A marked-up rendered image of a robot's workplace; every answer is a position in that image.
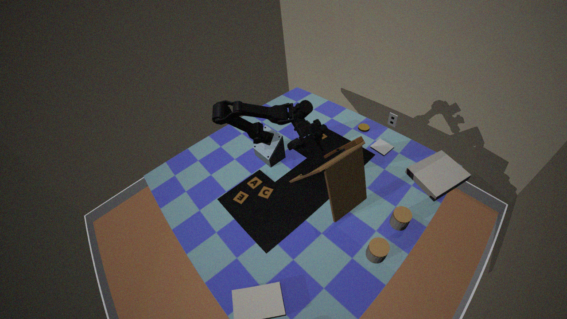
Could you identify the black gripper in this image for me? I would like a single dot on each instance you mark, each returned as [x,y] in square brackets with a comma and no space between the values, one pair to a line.
[298,142]

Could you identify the yellow round disc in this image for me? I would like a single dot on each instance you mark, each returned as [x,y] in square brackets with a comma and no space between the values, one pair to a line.
[363,127]

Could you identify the grey cylindrical container with tan lid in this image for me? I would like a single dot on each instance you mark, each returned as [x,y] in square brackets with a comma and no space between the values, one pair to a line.
[377,250]
[400,218]

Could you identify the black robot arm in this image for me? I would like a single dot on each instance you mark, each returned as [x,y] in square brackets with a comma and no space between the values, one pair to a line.
[276,114]

